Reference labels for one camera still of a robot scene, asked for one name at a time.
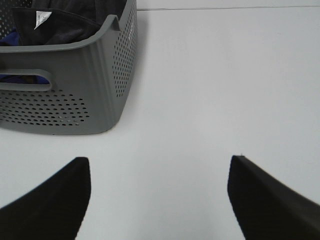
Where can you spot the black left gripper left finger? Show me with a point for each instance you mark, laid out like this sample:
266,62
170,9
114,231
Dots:
54,210

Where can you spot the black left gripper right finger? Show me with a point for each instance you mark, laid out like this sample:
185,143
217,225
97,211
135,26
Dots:
267,209

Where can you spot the dark navy towel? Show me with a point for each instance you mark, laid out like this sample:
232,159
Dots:
55,22

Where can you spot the grey perforated plastic basket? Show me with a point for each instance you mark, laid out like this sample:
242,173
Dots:
87,82

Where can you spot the blue cloth in basket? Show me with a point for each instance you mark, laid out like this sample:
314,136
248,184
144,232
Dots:
13,39

